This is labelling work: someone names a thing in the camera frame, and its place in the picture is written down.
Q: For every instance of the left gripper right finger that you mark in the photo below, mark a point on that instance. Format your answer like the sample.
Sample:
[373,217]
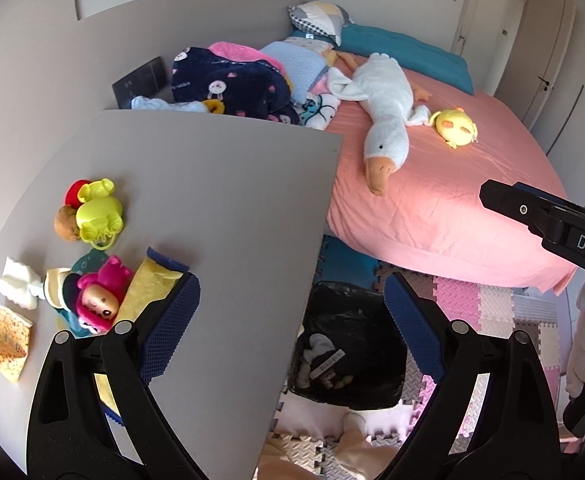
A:
[491,415]

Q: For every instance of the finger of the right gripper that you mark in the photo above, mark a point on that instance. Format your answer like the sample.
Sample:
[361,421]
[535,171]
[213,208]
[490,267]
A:
[520,202]

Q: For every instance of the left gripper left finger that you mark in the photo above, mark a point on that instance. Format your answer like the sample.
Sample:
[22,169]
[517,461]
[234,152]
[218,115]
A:
[68,433]

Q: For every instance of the yellow patterned paper box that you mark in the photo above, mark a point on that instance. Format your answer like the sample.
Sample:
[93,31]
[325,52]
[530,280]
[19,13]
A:
[15,335]

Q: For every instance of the pink hooded doll toy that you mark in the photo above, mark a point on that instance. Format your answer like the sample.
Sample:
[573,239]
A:
[101,295]

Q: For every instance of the teal cream toy dish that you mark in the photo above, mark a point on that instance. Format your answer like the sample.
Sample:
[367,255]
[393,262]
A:
[61,290]

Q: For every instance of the yellow blue snack wrapper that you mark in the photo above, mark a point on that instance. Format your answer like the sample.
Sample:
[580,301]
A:
[153,280]

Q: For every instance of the lime green plastic toy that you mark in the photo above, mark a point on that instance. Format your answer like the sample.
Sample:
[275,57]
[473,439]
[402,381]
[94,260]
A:
[100,216]

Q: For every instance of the black trash bin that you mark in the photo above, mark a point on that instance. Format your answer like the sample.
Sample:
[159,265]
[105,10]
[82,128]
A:
[349,353]

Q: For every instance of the pink bed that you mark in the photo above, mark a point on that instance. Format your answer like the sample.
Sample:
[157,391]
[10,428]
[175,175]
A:
[431,219]

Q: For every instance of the yellow chick plush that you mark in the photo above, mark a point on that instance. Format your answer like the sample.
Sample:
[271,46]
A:
[455,127]

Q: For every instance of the teal long pillow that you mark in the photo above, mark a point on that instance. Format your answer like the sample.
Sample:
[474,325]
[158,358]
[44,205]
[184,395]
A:
[410,52]

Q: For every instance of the wardrobe doors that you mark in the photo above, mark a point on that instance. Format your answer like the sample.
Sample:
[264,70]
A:
[530,54]

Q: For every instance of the white goose plush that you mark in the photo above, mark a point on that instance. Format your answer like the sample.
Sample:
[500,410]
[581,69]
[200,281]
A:
[393,103]

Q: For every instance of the foam puzzle floor mat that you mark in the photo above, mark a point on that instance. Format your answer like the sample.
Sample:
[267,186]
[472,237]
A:
[491,414]

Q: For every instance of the brown capybara plush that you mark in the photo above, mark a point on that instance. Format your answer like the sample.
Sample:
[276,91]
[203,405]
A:
[65,224]

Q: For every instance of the white cartoon cloth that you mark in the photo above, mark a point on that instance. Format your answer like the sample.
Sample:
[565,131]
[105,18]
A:
[318,110]

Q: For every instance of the red heart plush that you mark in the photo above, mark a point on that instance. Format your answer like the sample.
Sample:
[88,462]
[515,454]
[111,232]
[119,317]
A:
[72,196]

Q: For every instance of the light blue blanket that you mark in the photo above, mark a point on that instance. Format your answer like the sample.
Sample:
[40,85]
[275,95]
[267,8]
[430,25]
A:
[303,67]

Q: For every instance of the patterned square pillow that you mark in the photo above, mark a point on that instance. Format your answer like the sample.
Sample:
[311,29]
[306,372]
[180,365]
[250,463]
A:
[320,19]

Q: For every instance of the navy rabbit blanket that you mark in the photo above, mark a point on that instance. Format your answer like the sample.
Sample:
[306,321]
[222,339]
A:
[250,89]

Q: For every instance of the pink fleece blanket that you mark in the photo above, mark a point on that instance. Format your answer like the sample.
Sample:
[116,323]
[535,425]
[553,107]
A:
[241,53]

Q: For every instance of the light blue small cloth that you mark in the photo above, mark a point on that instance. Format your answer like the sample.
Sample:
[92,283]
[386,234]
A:
[143,103]

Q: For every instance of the black wall switch panel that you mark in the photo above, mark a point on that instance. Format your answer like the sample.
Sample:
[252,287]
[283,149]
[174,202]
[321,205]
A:
[147,80]

